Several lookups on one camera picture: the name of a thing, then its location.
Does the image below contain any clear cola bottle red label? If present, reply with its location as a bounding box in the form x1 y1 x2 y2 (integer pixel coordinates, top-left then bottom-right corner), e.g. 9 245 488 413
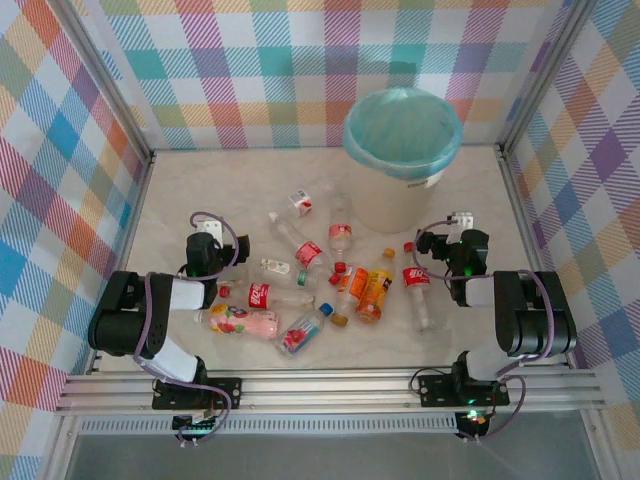
401 240 437 334
218 282 316 311

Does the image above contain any clear bottle white green label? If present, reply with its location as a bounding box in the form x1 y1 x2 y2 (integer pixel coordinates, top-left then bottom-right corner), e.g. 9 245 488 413
258 255 320 291

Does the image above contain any pink drink bottle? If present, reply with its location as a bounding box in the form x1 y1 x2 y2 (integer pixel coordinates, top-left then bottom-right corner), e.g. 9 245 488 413
193 303 280 340

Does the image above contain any large clear bottle red label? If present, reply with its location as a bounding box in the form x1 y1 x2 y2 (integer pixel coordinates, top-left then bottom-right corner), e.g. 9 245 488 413
268 222 341 285

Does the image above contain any orange juice bottle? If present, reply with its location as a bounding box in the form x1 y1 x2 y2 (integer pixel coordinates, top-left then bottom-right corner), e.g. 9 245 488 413
353 247 397 326

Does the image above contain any small bottle red white label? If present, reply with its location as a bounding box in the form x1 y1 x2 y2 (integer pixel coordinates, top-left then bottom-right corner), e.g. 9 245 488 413
268 188 315 223

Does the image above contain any clear bottle orange white label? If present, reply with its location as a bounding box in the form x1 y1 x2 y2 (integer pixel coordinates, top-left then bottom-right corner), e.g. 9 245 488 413
331 264 370 328

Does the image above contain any clear bottle pink red label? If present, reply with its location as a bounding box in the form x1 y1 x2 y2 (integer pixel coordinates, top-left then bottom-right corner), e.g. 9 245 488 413
327 192 355 274

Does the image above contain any blue cap bottle pink label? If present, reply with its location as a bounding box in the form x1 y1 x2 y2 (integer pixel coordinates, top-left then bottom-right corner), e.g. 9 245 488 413
276 301 335 357

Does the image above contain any small circuit board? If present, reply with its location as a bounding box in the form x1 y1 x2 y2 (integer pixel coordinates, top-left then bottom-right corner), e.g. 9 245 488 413
455 408 490 427
171 412 221 435

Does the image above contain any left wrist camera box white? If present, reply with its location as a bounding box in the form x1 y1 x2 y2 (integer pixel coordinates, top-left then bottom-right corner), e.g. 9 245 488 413
201 215 225 246

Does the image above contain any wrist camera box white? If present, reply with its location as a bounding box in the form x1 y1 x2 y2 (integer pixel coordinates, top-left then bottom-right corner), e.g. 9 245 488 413
201 215 225 246
444 210 475 246

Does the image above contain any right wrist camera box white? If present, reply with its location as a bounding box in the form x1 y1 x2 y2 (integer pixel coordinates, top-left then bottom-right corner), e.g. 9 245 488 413
444 210 475 246

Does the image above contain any aluminium side rail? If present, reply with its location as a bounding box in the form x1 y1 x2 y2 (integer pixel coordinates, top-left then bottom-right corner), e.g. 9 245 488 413
498 144 576 371
84 152 156 376

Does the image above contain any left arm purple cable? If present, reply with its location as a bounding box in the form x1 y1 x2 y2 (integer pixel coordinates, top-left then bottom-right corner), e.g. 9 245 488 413
132 211 240 444

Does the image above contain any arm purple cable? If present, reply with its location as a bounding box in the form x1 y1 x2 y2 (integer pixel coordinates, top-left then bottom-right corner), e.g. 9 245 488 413
413 219 556 444
132 211 240 444

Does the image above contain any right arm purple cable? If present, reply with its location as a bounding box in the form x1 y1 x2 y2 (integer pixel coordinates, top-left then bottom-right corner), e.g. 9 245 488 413
413 219 556 444

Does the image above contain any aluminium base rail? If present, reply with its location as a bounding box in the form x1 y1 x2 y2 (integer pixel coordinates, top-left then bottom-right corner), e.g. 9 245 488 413
53 372 607 417

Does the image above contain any slotted grey cable duct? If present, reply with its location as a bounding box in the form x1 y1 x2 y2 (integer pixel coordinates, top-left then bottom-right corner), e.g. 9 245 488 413
79 417 459 437

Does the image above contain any aluminium frame post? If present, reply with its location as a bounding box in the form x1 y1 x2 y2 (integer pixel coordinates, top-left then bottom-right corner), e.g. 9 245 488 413
52 0 155 166
498 0 599 157

